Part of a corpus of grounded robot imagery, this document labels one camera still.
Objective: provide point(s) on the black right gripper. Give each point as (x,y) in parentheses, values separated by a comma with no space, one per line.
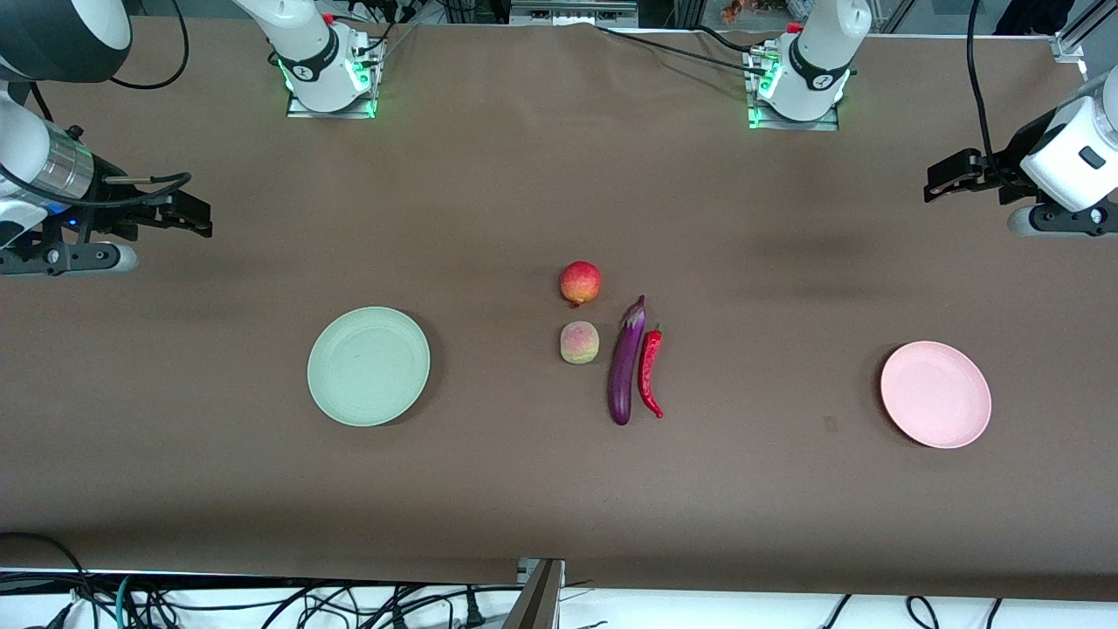
(122,216)

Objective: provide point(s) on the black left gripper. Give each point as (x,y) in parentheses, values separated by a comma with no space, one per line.
(1011,167)

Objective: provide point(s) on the red chili pepper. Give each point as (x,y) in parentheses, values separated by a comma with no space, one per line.
(649,362)

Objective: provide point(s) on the purple eggplant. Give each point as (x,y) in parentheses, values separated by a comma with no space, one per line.
(624,367)

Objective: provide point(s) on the red pomegranate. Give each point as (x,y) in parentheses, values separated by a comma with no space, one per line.
(581,281)

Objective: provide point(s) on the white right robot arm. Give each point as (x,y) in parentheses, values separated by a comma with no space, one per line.
(301,35)

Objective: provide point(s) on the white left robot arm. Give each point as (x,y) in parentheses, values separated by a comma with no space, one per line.
(821,52)

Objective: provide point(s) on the dark background object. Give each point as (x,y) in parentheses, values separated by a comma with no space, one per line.
(1035,13)

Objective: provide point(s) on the pink plate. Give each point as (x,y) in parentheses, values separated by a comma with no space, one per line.
(935,395)

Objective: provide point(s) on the pale green plate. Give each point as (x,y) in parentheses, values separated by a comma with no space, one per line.
(367,367)

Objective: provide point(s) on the orange background clutter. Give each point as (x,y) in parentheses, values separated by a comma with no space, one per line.
(738,10)

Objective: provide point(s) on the large table cover sheet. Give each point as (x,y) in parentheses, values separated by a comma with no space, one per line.
(524,175)

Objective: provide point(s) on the pink yellow peach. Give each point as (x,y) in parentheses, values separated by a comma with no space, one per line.
(579,342)

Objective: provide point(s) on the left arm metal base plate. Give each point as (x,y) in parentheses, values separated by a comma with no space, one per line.
(821,125)

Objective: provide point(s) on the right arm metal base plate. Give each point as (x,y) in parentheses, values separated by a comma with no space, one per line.
(301,112)

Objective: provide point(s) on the aluminium frame corner profile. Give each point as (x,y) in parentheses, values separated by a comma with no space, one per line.
(1070,44)

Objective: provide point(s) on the silver metal rail unit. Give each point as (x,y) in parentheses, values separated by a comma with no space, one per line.
(572,13)

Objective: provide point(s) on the aluminium profile post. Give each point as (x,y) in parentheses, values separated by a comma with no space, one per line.
(541,603)

